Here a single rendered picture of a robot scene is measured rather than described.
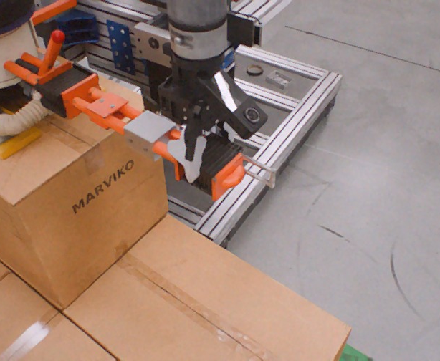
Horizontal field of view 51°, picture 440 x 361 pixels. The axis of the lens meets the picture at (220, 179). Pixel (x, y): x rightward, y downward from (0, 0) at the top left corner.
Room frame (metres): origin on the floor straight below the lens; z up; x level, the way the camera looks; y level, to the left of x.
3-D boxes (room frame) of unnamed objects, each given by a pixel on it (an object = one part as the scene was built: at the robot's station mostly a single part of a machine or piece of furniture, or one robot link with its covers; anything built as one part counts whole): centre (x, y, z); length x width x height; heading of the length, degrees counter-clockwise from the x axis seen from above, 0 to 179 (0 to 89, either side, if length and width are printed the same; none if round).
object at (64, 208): (0.91, 0.51, 0.75); 0.60 x 0.40 x 0.40; 54
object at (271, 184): (0.62, 0.03, 1.07); 0.31 x 0.03 x 0.05; 53
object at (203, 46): (0.56, 0.03, 1.30); 0.08 x 0.08 x 0.05
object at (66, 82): (0.76, 0.29, 1.07); 0.10 x 0.08 x 0.06; 143
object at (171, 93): (0.57, 0.04, 1.21); 0.09 x 0.08 x 0.12; 53
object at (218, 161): (0.54, 0.02, 1.07); 0.08 x 0.07 x 0.05; 53
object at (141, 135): (0.63, 0.12, 1.07); 0.07 x 0.07 x 0.04; 53
